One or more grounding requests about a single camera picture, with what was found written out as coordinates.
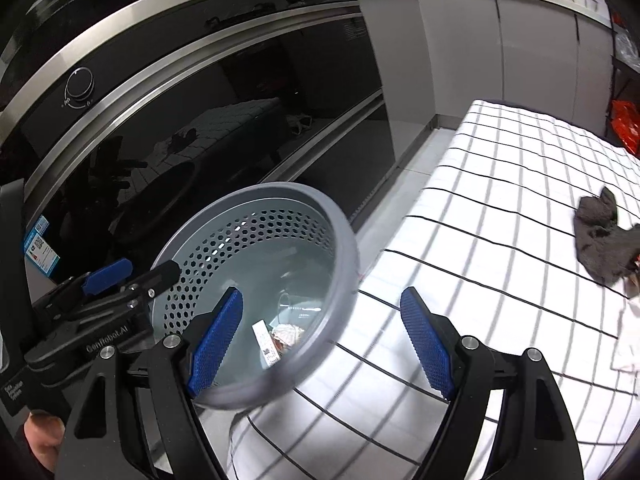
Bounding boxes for clear plastic container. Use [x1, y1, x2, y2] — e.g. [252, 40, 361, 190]
[272, 290, 333, 331]

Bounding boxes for person's left hand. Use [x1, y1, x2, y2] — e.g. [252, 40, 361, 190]
[22, 410, 66, 473]

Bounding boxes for blue white energy sticker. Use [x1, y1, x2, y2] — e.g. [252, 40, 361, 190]
[25, 215, 61, 278]

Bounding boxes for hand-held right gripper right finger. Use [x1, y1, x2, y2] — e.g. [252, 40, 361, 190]
[399, 286, 586, 480]

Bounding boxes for white tissue paper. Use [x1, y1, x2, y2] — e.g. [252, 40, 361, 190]
[611, 280, 640, 376]

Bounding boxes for black metal storage rack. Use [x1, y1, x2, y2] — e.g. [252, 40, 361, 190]
[607, 0, 640, 141]

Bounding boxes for large round black knob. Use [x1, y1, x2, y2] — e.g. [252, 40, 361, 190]
[64, 67, 96, 108]

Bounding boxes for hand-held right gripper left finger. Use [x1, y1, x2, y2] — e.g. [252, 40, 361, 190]
[54, 286, 246, 480]

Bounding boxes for black integrated stove appliance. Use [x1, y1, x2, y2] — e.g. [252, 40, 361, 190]
[0, 0, 401, 311]

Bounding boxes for white black checkered tablecloth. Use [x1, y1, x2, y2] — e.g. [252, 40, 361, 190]
[227, 100, 640, 480]

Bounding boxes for grey perforated plastic basket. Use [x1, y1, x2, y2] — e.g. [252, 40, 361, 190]
[150, 181, 360, 411]

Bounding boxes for grey kitchen cabinet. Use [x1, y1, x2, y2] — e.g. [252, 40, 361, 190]
[352, 0, 618, 161]

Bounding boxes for dark grey cloth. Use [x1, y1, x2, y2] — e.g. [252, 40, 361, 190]
[574, 186, 640, 288]

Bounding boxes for green white carton box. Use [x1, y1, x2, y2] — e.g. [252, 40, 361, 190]
[251, 322, 282, 366]

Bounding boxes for clear plastic bag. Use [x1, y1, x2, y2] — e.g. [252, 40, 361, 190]
[615, 30, 640, 68]

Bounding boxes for red plastic bag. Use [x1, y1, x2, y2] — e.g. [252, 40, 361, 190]
[611, 100, 640, 158]

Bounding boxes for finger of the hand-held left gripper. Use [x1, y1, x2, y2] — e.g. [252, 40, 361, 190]
[32, 258, 133, 318]
[55, 261, 182, 328]

